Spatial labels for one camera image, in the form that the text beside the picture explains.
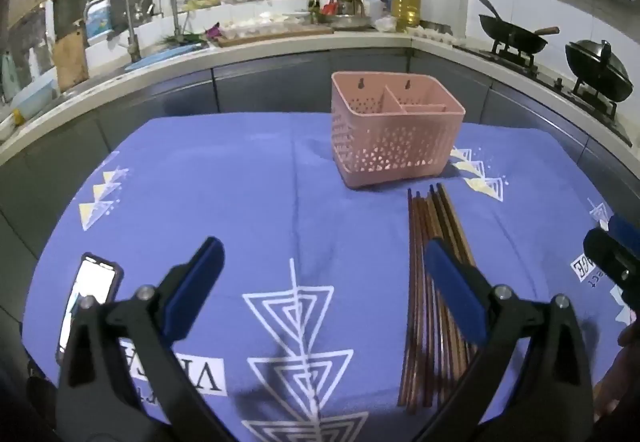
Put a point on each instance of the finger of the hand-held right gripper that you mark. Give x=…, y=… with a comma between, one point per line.
x=622, y=227
x=602, y=249

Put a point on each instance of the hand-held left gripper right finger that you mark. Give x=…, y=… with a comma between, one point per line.
x=457, y=292

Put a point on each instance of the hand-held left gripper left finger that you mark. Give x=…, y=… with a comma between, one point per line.
x=197, y=287

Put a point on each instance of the bundle of brown chopsticks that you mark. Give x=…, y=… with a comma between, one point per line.
x=417, y=272

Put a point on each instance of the pink plastic utensil basket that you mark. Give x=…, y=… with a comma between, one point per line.
x=395, y=141

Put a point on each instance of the person's right hand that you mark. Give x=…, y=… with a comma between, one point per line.
x=620, y=387

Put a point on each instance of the blue printed tablecloth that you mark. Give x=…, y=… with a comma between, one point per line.
x=250, y=197

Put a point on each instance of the black smartphone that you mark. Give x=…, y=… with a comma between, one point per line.
x=92, y=282

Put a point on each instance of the black lidded wok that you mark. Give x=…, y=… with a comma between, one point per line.
x=597, y=69

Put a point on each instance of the gas stove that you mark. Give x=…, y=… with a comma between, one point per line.
x=550, y=81

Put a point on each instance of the grey kitchen cabinet fronts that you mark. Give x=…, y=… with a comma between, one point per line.
x=250, y=86

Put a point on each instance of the black open wok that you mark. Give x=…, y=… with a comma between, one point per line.
x=515, y=34

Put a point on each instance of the blue sink mat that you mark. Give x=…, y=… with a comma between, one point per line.
x=165, y=57

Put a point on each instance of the pale blue plastic container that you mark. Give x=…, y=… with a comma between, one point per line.
x=32, y=94

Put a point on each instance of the leaning wooden chopping board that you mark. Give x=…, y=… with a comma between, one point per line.
x=70, y=64

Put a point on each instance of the row of white eggs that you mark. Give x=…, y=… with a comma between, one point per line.
x=442, y=35

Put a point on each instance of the steel kitchen faucet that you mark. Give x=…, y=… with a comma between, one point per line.
x=131, y=36
x=176, y=21

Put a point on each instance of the wooden cutting board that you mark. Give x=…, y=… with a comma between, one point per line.
x=280, y=34

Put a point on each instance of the kitchen counter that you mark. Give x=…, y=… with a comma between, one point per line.
x=350, y=41

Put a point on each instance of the blue white carton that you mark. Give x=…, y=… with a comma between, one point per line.
x=98, y=20

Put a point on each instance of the metal bowl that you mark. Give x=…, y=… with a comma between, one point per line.
x=350, y=21

